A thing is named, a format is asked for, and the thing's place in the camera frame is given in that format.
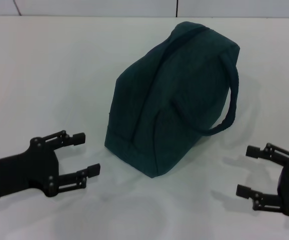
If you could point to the teal insulated lunch bag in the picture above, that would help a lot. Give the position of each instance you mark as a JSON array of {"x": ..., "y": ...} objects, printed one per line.
[{"x": 172, "y": 105}]

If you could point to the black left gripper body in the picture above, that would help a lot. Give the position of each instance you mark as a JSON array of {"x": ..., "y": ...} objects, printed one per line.
[{"x": 29, "y": 170}]

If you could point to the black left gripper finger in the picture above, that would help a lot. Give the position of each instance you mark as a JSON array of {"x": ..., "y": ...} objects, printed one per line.
[
  {"x": 69, "y": 138},
  {"x": 82, "y": 176}
]

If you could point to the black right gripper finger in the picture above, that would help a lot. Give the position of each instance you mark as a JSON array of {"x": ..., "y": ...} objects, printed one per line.
[
  {"x": 259, "y": 196},
  {"x": 269, "y": 152}
]

